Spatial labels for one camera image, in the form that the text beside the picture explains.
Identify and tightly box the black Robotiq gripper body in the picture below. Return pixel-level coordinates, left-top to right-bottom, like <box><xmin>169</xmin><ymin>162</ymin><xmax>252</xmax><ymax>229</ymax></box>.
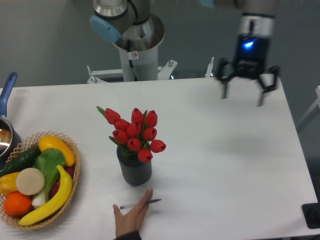
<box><xmin>232</xmin><ymin>34</ymin><xmax>271</xmax><ymax>79</ymax></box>

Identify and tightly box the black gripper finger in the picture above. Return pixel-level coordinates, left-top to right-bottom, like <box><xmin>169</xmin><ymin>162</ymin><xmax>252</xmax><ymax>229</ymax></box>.
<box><xmin>215</xmin><ymin>57</ymin><xmax>236</xmax><ymax>99</ymax></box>
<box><xmin>257</xmin><ymin>65</ymin><xmax>280</xmax><ymax>107</ymax></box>

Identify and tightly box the red tulip bouquet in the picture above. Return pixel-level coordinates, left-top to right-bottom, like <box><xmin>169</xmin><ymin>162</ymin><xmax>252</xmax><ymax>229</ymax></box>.
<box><xmin>96</xmin><ymin>106</ymin><xmax>167</xmax><ymax>163</ymax></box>

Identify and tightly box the black ballpoint pen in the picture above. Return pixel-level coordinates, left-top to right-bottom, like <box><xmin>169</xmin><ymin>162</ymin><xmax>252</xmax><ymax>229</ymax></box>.
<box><xmin>119</xmin><ymin>198</ymin><xmax>161</xmax><ymax>210</ymax></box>

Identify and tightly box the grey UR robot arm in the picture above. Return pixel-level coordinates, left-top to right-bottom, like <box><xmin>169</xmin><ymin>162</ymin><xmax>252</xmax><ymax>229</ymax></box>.
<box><xmin>89</xmin><ymin>0</ymin><xmax>280</xmax><ymax>98</ymax></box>

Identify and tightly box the dark sleeved forearm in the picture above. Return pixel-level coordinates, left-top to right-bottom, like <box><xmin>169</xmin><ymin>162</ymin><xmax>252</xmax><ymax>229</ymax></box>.
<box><xmin>115</xmin><ymin>231</ymin><xmax>142</xmax><ymax>240</ymax></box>

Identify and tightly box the dark grey ribbed vase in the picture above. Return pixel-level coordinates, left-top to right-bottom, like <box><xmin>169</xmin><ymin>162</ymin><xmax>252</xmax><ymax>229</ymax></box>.
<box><xmin>116</xmin><ymin>146</ymin><xmax>152</xmax><ymax>186</ymax></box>

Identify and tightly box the bare human hand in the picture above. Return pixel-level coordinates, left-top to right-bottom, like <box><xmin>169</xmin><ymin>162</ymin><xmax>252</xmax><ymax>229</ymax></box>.
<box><xmin>112</xmin><ymin>189</ymin><xmax>154</xmax><ymax>239</ymax></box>

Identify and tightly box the white stand at right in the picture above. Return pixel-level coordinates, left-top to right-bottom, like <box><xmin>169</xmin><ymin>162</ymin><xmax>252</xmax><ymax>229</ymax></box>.
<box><xmin>296</xmin><ymin>85</ymin><xmax>320</xmax><ymax>132</ymax></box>

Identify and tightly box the black device at edge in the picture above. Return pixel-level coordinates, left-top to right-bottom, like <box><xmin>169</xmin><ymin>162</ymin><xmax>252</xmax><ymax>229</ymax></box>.
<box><xmin>301</xmin><ymin>202</ymin><xmax>320</xmax><ymax>229</ymax></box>

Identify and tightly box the purple red vegetable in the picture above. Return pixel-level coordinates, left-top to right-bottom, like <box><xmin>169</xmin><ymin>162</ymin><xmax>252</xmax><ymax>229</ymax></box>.
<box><xmin>50</xmin><ymin>165</ymin><xmax>75</xmax><ymax>199</ymax></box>

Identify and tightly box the yellow squash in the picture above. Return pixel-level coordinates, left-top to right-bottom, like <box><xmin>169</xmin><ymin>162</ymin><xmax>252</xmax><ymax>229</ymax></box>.
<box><xmin>38</xmin><ymin>135</ymin><xmax>76</xmax><ymax>167</ymax></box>

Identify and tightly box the green bok choy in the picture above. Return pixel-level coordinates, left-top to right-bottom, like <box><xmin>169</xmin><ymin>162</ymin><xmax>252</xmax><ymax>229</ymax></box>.
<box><xmin>32</xmin><ymin>148</ymin><xmax>66</xmax><ymax>208</ymax></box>

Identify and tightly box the yellow banana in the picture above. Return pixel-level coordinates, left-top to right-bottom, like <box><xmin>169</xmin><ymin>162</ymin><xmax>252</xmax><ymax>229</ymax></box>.
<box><xmin>18</xmin><ymin>165</ymin><xmax>73</xmax><ymax>227</ymax></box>

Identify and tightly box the woven wicker basket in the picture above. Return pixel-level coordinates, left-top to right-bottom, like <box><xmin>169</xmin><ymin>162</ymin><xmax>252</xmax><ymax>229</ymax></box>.
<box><xmin>0</xmin><ymin>130</ymin><xmax>82</xmax><ymax>231</ymax></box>

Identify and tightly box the green cucumber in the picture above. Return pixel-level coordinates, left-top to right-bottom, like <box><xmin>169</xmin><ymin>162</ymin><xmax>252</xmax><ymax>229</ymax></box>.
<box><xmin>0</xmin><ymin>145</ymin><xmax>42</xmax><ymax>177</ymax></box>

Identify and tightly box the beige round disc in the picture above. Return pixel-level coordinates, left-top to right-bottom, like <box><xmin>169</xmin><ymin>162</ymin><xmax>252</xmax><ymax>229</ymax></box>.
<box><xmin>15</xmin><ymin>167</ymin><xmax>45</xmax><ymax>196</ymax></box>

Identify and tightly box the yellow bell pepper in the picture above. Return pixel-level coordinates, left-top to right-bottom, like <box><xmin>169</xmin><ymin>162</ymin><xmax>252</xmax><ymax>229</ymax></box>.
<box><xmin>0</xmin><ymin>172</ymin><xmax>20</xmax><ymax>196</ymax></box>

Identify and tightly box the orange fruit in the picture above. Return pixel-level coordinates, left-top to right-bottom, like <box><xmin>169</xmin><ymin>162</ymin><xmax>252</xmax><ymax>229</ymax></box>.
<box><xmin>3</xmin><ymin>191</ymin><xmax>32</xmax><ymax>216</ymax></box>

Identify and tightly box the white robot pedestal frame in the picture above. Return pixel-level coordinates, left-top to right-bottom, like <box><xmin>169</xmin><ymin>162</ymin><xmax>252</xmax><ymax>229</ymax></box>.
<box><xmin>86</xmin><ymin>44</ymin><xmax>215</xmax><ymax>85</ymax></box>

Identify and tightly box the blue handled saucepan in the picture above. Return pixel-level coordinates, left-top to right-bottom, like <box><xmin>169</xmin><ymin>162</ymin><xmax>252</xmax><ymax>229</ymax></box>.
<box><xmin>0</xmin><ymin>72</ymin><xmax>21</xmax><ymax>169</ymax></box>

